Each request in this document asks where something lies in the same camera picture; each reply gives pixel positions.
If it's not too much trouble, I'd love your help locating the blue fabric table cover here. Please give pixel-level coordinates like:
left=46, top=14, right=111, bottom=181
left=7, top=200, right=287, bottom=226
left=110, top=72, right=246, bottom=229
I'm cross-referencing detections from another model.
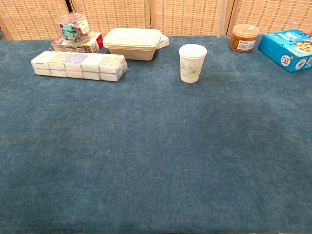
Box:
left=0, top=34, right=312, bottom=234

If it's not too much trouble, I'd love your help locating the white paper cup with lid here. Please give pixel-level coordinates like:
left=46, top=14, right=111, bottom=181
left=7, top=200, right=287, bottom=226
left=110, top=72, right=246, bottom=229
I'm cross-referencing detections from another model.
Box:
left=178, top=43, right=208, bottom=84

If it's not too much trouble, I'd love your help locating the small white box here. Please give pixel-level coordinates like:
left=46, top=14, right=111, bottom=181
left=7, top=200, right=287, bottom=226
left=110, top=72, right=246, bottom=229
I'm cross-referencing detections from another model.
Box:
left=157, top=35, right=170, bottom=49

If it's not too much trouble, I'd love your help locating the beige lidded food container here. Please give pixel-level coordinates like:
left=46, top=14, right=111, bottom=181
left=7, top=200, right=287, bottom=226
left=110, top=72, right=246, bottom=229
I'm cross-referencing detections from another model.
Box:
left=102, top=27, right=163, bottom=61

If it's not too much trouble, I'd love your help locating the wrapped pack of tissue packets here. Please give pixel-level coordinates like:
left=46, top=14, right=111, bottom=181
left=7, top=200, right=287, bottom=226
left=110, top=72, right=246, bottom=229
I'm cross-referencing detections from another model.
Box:
left=31, top=50, right=129, bottom=83

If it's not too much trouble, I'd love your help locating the red and white carton box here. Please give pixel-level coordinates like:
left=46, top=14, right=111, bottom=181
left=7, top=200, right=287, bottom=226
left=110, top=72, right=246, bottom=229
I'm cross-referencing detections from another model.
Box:
left=50, top=32, right=104, bottom=54

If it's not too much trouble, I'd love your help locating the bamboo folding screen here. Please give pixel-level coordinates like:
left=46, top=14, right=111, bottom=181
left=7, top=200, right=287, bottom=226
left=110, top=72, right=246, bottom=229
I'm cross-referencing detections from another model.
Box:
left=0, top=0, right=312, bottom=41

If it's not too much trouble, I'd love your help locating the clear jar of rubber bands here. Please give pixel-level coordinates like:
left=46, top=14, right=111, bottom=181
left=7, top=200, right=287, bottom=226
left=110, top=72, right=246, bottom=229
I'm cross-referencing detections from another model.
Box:
left=229, top=23, right=260, bottom=53

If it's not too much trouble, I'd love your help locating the clear jar of binder clips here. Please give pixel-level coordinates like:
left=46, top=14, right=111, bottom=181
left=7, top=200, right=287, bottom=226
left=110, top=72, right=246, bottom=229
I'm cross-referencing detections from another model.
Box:
left=54, top=12, right=92, bottom=45

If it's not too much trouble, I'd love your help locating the blue cookie box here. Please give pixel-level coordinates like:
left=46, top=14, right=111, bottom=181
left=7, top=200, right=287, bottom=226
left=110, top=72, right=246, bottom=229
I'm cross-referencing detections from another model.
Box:
left=257, top=28, right=312, bottom=73

